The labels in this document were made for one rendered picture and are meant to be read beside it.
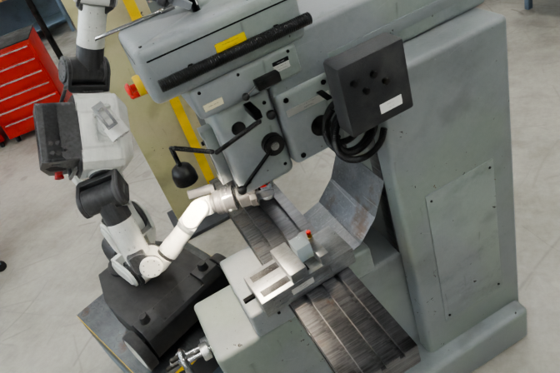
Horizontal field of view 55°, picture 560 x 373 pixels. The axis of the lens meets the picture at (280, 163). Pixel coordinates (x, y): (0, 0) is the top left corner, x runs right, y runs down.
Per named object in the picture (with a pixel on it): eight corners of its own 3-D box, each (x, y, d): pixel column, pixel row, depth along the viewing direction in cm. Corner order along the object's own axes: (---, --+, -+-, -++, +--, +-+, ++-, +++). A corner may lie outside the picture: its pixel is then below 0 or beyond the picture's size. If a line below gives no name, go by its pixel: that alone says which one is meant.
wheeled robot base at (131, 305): (92, 306, 282) (60, 264, 264) (167, 243, 307) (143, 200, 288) (157, 367, 239) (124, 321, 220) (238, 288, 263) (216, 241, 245)
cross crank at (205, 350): (185, 389, 202) (172, 371, 196) (177, 365, 212) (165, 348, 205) (222, 366, 206) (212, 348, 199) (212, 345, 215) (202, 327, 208)
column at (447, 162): (436, 381, 242) (374, 83, 155) (377, 313, 280) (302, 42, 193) (522, 324, 252) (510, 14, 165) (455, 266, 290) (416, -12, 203)
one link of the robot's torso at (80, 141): (38, 200, 193) (45, 183, 162) (27, 110, 198) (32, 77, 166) (122, 190, 207) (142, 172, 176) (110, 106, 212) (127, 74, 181)
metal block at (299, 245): (301, 263, 175) (296, 251, 172) (292, 253, 180) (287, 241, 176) (314, 255, 176) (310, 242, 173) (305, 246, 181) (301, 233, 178)
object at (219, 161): (223, 185, 175) (200, 132, 163) (219, 180, 178) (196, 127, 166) (234, 179, 175) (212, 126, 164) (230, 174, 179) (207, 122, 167)
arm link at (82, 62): (64, 39, 178) (62, 77, 184) (72, 49, 172) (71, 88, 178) (98, 40, 185) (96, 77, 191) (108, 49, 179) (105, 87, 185)
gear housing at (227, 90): (202, 122, 150) (188, 92, 145) (179, 95, 170) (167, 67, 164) (304, 72, 157) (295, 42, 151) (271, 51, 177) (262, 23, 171)
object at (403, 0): (277, 107, 159) (257, 47, 148) (249, 84, 178) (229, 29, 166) (488, 2, 176) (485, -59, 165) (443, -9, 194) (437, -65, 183)
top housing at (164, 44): (157, 109, 142) (130, 54, 133) (137, 79, 163) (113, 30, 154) (309, 37, 152) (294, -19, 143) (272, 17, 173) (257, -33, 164)
